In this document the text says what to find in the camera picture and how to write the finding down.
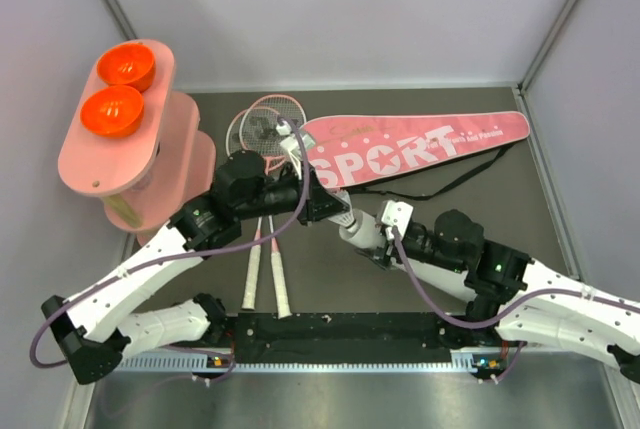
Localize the white shuttlecock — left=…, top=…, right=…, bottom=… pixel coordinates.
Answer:
left=328, top=190, right=357, bottom=232

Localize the white shuttlecock tube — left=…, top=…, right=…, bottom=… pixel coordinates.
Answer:
left=339, top=209, right=475, bottom=302

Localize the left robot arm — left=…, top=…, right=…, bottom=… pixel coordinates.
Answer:
left=41, top=151, right=349, bottom=385

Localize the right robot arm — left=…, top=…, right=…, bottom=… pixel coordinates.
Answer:
left=340, top=202, right=639, bottom=382

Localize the pink badminton racket right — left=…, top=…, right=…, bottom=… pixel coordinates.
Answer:
left=239, top=94, right=306, bottom=318

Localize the pink badminton racket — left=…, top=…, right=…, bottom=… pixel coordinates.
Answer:
left=225, top=109, right=262, bottom=310
left=239, top=94, right=306, bottom=318

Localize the pink badminton racket left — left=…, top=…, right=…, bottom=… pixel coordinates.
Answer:
left=225, top=109, right=262, bottom=310

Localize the pink SPORT racket bag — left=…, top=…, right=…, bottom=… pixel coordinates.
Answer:
left=302, top=111, right=530, bottom=189

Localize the pink three-tier wooden shelf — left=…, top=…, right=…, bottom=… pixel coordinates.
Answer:
left=57, top=39, right=216, bottom=245

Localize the lower orange plastic bowl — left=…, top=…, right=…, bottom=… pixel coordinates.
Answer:
left=80, top=85, right=145, bottom=139

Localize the orange plastic bowl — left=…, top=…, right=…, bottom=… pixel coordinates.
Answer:
left=80, top=85, right=145, bottom=139
left=96, top=43, right=156, bottom=92

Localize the upper orange plastic bowl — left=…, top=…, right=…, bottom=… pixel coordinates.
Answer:
left=96, top=43, right=156, bottom=92

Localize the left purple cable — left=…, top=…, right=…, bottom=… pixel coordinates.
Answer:
left=29, top=118, right=314, bottom=368

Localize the purple cable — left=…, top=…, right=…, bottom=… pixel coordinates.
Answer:
left=29, top=118, right=314, bottom=368
left=393, top=226, right=640, bottom=326

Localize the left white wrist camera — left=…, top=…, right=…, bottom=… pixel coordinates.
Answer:
left=276, top=120, right=316, bottom=177

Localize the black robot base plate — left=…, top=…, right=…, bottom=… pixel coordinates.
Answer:
left=169, top=312, right=504, bottom=364

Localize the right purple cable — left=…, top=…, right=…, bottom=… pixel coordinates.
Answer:
left=393, top=226, right=640, bottom=326

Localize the grey slotted cable duct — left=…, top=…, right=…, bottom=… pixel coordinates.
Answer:
left=115, top=351, right=507, bottom=375

